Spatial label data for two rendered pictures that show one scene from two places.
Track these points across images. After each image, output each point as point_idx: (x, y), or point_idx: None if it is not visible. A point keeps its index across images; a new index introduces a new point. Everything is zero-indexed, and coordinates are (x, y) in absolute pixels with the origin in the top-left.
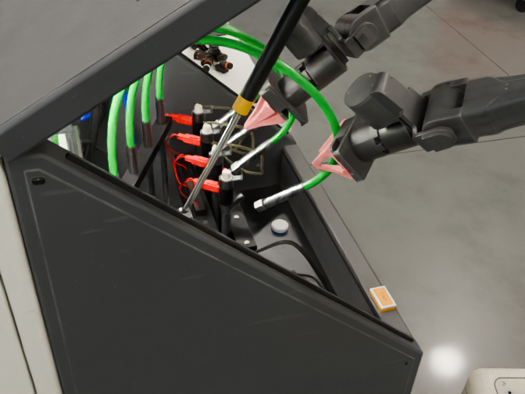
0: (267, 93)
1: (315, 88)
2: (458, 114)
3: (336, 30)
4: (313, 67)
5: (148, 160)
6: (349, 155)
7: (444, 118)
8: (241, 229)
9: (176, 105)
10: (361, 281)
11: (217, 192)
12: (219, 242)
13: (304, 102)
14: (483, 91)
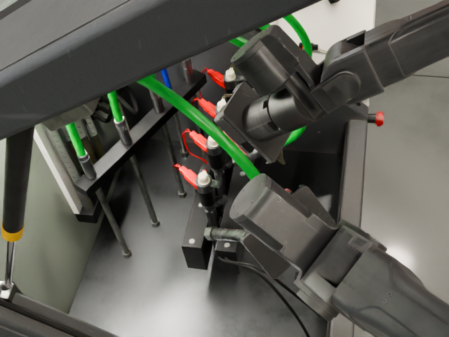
0: (222, 122)
1: (238, 154)
2: (325, 297)
3: (305, 72)
4: (274, 108)
5: (150, 130)
6: (260, 247)
7: (313, 290)
8: (231, 226)
9: (220, 59)
10: (330, 335)
11: (197, 190)
12: (39, 327)
13: (270, 139)
14: (365, 283)
